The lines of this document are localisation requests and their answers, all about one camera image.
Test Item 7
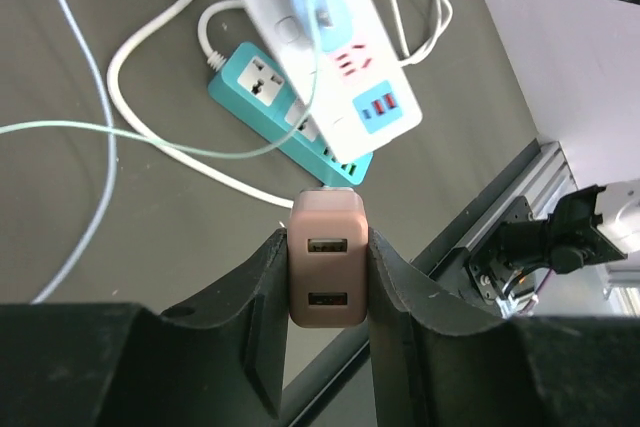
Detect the white power strip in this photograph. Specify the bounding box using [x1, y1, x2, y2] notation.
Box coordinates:
[241, 0, 423, 163]

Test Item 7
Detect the teal power strip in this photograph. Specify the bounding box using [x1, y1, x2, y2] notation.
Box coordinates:
[208, 42, 373, 187]

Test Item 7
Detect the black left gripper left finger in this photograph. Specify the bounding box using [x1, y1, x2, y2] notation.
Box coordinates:
[1, 229, 288, 426]

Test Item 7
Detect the blue USB charger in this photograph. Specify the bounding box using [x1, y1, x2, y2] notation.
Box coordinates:
[290, 0, 353, 53]

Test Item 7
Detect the light blue USB cable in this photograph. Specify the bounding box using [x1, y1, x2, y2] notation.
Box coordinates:
[30, 0, 119, 305]

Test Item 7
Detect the brown dual USB charger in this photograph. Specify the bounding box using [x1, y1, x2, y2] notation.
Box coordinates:
[287, 188, 369, 328]

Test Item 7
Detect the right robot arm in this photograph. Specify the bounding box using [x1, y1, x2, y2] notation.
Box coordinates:
[458, 0, 639, 314]

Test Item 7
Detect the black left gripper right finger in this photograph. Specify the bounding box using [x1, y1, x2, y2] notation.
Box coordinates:
[367, 232, 639, 426]

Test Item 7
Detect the white teal strip cable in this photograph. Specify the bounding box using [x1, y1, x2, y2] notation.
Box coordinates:
[106, 0, 296, 210]

